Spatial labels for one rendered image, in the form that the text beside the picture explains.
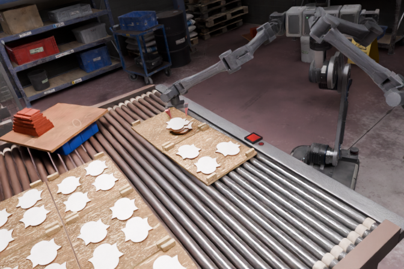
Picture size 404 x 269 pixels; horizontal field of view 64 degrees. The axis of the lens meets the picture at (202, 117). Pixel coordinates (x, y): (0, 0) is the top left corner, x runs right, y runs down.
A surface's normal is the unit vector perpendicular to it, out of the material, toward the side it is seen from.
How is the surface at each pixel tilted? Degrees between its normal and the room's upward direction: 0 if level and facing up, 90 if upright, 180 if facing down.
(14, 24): 85
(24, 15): 94
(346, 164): 0
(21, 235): 0
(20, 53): 90
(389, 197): 1
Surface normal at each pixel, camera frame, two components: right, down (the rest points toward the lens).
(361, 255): -0.15, -0.86
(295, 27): -0.47, 0.50
